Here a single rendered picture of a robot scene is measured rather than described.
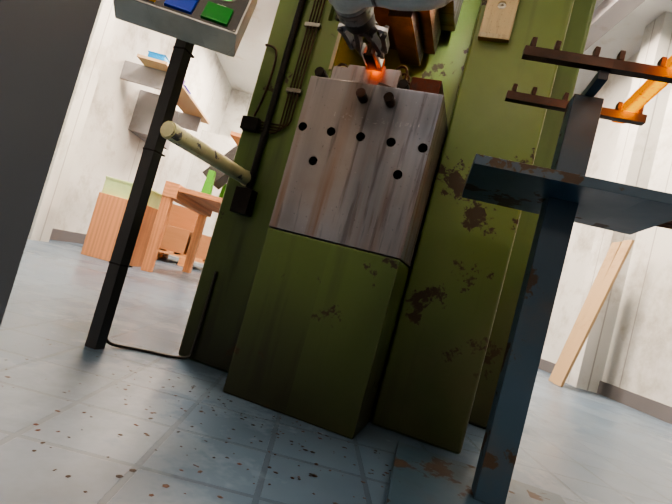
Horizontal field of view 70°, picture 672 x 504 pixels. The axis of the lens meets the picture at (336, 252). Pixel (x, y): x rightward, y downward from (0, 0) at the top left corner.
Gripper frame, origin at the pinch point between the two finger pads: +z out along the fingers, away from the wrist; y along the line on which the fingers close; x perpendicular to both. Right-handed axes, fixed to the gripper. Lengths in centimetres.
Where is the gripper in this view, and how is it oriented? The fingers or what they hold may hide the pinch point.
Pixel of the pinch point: (372, 55)
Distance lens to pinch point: 144.4
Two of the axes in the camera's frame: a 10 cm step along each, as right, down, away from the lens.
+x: 2.6, -9.6, 0.6
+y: 9.3, 2.4, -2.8
